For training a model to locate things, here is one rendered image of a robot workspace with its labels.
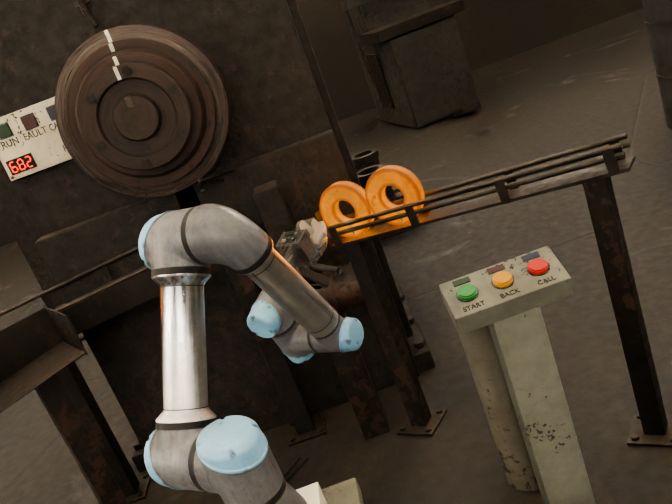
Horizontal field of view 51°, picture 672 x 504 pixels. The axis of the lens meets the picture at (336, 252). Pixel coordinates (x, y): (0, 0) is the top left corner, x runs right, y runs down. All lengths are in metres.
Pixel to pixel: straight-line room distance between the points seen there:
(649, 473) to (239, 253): 1.09
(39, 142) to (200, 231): 1.03
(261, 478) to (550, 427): 0.64
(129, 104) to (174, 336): 0.78
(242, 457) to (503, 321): 0.57
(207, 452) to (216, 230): 0.39
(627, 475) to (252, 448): 0.94
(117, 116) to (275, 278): 0.77
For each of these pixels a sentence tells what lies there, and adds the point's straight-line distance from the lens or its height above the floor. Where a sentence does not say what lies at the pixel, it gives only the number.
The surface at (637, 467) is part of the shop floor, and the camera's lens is 1.88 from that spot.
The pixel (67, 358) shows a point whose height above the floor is 0.61.
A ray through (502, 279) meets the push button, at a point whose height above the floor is 0.61.
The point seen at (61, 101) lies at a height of 1.22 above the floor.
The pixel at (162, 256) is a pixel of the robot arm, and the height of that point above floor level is 0.89.
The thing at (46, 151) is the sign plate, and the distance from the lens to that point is 2.28.
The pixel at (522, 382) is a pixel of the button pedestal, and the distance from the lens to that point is 1.53.
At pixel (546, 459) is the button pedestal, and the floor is 0.19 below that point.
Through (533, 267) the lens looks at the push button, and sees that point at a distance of 1.47.
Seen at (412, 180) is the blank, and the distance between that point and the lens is 1.77.
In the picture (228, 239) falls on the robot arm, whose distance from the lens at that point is 1.32.
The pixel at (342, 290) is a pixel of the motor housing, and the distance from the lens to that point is 1.98.
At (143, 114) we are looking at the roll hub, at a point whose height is 1.12.
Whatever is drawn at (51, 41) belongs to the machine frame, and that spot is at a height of 1.38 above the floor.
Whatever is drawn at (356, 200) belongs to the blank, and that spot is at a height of 0.73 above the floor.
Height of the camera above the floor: 1.21
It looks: 18 degrees down
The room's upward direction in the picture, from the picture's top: 21 degrees counter-clockwise
